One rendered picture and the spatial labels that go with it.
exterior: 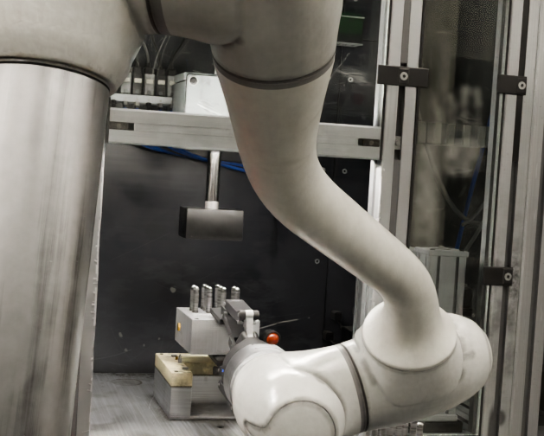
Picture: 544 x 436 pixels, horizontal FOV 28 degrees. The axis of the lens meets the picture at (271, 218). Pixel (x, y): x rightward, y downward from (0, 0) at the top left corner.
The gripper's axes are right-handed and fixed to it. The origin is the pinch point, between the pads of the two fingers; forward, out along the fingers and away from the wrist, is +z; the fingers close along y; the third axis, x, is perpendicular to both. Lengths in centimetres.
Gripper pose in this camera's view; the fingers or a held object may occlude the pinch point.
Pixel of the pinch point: (223, 336)
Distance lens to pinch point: 151.3
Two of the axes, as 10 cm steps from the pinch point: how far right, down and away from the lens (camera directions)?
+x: -9.7, -0.5, -2.6
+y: 0.8, -9.9, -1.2
